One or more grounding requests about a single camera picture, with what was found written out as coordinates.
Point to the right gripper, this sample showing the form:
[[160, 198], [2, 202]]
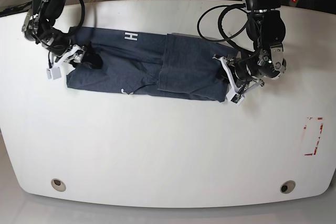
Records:
[[92, 59]]

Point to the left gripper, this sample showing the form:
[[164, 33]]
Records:
[[242, 72]]

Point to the dark blue T-shirt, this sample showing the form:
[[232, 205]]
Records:
[[171, 65]]

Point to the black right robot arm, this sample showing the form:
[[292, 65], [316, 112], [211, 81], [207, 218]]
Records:
[[39, 27]]

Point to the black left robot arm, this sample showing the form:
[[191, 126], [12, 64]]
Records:
[[259, 42]]

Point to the red tape rectangle marking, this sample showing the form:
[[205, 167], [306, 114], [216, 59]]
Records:
[[311, 135]]

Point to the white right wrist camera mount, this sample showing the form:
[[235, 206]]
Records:
[[74, 54]]

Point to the right table cable grommet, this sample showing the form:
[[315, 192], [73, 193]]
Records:
[[287, 187]]

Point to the table cable grommet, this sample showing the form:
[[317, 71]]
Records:
[[287, 187], [58, 185]]

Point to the left table cable grommet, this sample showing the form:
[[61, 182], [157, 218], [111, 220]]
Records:
[[58, 185]]

